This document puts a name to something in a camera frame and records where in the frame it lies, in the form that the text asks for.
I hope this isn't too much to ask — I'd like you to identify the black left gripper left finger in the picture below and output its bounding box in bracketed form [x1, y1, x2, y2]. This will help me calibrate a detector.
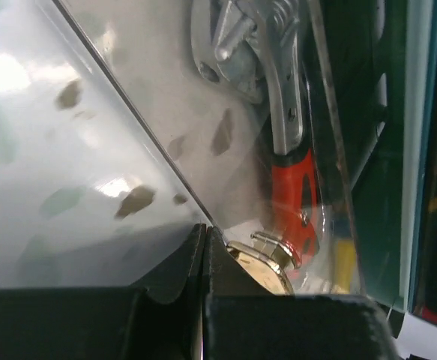
[0, 224, 206, 359]

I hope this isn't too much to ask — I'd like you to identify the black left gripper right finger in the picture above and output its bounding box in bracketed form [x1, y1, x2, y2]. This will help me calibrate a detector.
[203, 227, 399, 359]

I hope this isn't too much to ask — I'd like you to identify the clear plastic drawer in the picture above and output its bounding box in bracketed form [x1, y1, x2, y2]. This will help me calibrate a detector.
[58, 1, 407, 309]

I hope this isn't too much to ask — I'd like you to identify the red handled adjustable wrench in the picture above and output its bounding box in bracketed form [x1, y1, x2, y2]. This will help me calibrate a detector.
[191, 1, 319, 268]

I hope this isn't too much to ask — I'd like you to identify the teal drawer box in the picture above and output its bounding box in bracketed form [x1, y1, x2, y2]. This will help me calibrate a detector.
[322, 1, 437, 333]

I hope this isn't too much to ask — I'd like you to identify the brass drawer knob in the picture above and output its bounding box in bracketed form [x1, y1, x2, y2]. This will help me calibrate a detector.
[226, 231, 301, 296]

